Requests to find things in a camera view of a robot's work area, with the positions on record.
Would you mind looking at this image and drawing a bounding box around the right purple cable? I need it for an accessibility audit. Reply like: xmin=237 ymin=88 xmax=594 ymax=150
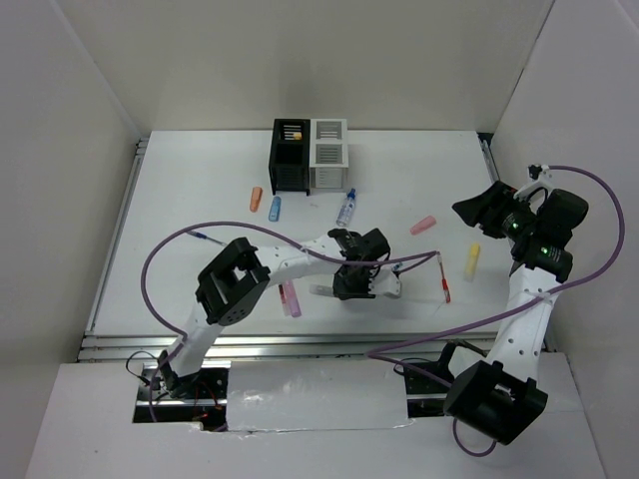
xmin=364 ymin=164 xmax=625 ymax=458

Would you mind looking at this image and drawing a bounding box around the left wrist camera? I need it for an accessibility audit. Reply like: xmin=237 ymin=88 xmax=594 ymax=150
xmin=370 ymin=269 xmax=401 ymax=298

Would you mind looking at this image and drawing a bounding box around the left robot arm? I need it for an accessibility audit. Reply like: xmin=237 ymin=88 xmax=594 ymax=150
xmin=160 ymin=229 xmax=401 ymax=398

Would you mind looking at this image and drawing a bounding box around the blue ballpoint pen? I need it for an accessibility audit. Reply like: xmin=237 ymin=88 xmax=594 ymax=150
xmin=186 ymin=231 xmax=227 ymax=246

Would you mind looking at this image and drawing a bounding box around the black slotted container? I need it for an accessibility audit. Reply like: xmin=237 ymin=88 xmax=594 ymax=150
xmin=269 ymin=119 xmax=311 ymax=196

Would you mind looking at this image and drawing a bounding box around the clear spray bottle blue cap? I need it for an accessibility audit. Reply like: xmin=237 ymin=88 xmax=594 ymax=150
xmin=335 ymin=189 xmax=356 ymax=229

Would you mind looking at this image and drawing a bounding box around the left side rail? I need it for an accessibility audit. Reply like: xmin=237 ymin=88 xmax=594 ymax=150
xmin=84 ymin=137 xmax=150 ymax=335

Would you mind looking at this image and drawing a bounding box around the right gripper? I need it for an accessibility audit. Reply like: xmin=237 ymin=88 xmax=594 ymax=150
xmin=452 ymin=180 xmax=542 ymax=241

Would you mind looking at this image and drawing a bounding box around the blue highlighter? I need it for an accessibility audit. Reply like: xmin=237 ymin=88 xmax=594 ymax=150
xmin=269 ymin=196 xmax=282 ymax=223

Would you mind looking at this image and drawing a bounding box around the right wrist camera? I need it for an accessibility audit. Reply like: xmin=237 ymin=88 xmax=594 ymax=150
xmin=513 ymin=164 xmax=554 ymax=203

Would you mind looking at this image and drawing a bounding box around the purple cable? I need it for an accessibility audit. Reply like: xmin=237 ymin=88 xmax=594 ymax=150
xmin=140 ymin=221 xmax=443 ymax=423
xmin=364 ymin=164 xmax=625 ymax=458

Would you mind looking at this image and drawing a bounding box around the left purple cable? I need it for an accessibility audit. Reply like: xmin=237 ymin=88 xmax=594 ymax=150
xmin=140 ymin=221 xmax=443 ymax=423

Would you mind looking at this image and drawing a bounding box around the yellow highlighter right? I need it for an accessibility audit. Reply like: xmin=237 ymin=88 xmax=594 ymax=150
xmin=464 ymin=243 xmax=481 ymax=281

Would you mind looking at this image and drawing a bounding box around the white slotted container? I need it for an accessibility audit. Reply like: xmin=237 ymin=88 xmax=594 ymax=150
xmin=309 ymin=119 xmax=349 ymax=191

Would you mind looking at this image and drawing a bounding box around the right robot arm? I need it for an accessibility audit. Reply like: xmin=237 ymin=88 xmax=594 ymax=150
xmin=435 ymin=180 xmax=589 ymax=445

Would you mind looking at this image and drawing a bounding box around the aluminium front rail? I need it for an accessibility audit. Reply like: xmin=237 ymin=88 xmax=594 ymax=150
xmin=77 ymin=333 xmax=505 ymax=364

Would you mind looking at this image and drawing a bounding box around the pink purple highlighter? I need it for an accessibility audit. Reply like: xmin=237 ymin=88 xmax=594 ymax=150
xmin=283 ymin=280 xmax=302 ymax=317

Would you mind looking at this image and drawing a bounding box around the white foil cover panel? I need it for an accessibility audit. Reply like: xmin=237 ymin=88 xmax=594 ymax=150
xmin=226 ymin=359 xmax=411 ymax=432

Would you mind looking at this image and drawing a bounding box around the orange capped white marker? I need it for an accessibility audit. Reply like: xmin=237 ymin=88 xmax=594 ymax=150
xmin=309 ymin=284 xmax=333 ymax=297

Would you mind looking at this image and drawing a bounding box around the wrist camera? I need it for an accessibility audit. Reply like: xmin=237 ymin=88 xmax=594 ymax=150
xmin=370 ymin=269 xmax=401 ymax=298
xmin=513 ymin=164 xmax=554 ymax=203

